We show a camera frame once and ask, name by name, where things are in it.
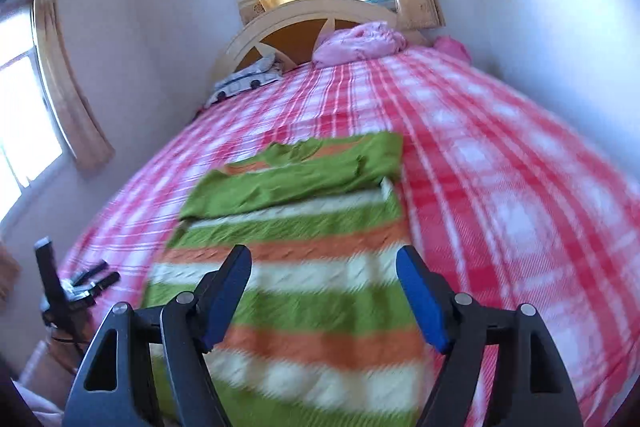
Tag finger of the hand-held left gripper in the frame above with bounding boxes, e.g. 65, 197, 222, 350
86, 272, 121, 294
70, 260, 108, 284

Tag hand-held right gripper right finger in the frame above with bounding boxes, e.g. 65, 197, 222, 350
395, 246, 583, 427

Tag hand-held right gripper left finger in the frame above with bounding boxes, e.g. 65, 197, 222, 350
62, 244, 253, 427

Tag green orange white striped sweater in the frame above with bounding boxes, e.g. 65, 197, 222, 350
142, 132, 436, 427

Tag red checked bed sheet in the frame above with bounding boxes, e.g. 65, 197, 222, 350
55, 44, 640, 427

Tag side window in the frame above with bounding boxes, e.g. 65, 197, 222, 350
0, 4, 66, 223

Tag tied yellow curtain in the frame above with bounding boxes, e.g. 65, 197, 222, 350
32, 0, 116, 172

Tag white printed pillow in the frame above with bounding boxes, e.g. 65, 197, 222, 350
202, 54, 287, 108

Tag small pink cloth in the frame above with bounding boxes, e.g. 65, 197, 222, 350
432, 35, 472, 62

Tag pink crumpled blanket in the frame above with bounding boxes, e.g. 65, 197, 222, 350
312, 22, 407, 68

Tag cream wooden headboard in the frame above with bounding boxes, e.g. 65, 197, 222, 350
210, 0, 401, 92

